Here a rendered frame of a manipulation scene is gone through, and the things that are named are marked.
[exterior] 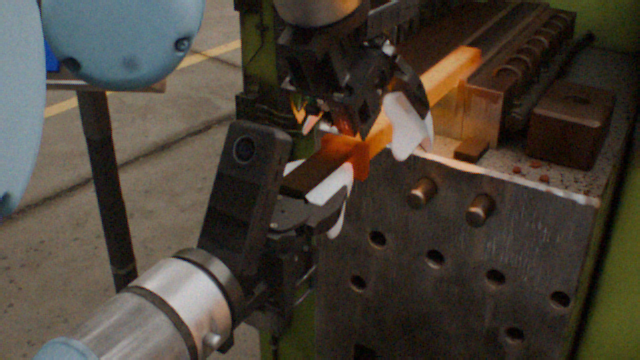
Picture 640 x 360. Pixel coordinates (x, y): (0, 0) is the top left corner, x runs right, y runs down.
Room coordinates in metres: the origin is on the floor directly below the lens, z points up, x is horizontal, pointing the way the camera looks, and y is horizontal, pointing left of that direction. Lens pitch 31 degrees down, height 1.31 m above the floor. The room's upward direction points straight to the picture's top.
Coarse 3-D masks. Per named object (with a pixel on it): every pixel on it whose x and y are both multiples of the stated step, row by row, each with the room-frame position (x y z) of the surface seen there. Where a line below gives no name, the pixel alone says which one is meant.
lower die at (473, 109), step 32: (448, 32) 0.98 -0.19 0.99; (480, 32) 0.95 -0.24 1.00; (512, 32) 0.96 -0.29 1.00; (544, 32) 0.98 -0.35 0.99; (416, 64) 0.84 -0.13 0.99; (480, 64) 0.82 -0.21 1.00; (512, 64) 0.84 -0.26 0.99; (384, 96) 0.83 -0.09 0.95; (448, 96) 0.78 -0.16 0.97; (480, 96) 0.76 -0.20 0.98; (512, 96) 0.78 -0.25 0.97; (448, 128) 0.78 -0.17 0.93; (480, 128) 0.76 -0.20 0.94
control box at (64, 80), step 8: (48, 72) 0.87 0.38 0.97; (56, 72) 0.87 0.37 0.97; (64, 72) 0.87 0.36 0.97; (48, 80) 0.86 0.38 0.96; (56, 80) 0.86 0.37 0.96; (64, 80) 0.86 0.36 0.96; (72, 80) 0.86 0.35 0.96; (80, 80) 0.86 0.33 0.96; (48, 88) 0.91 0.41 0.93; (56, 88) 0.91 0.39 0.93; (64, 88) 0.90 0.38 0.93; (72, 88) 0.90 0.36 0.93; (80, 88) 0.90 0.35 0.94; (88, 88) 0.89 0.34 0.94; (96, 88) 0.89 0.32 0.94; (144, 88) 0.87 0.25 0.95; (152, 88) 0.87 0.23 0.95; (160, 88) 0.89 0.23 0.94
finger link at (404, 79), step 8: (400, 56) 0.56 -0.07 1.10; (392, 64) 0.56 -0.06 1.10; (400, 64) 0.56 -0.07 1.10; (400, 72) 0.56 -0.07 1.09; (408, 72) 0.56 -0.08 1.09; (392, 80) 0.56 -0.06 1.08; (400, 80) 0.56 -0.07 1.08; (408, 80) 0.56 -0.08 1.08; (416, 80) 0.56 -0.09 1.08; (392, 88) 0.57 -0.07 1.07; (400, 88) 0.56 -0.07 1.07; (408, 88) 0.56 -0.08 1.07; (416, 88) 0.57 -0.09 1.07; (424, 88) 0.57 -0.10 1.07; (408, 96) 0.56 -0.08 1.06; (416, 96) 0.56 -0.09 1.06; (424, 96) 0.57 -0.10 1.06; (416, 104) 0.57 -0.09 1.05; (424, 104) 0.57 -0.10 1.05; (416, 112) 0.57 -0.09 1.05; (424, 112) 0.57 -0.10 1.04
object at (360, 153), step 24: (432, 72) 0.76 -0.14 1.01; (456, 72) 0.78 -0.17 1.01; (432, 96) 0.71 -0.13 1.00; (384, 120) 0.62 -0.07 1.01; (336, 144) 0.56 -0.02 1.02; (360, 144) 0.56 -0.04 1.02; (384, 144) 0.61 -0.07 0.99; (312, 168) 0.52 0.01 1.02; (336, 168) 0.52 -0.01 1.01; (360, 168) 0.55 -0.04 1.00; (288, 192) 0.48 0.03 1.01
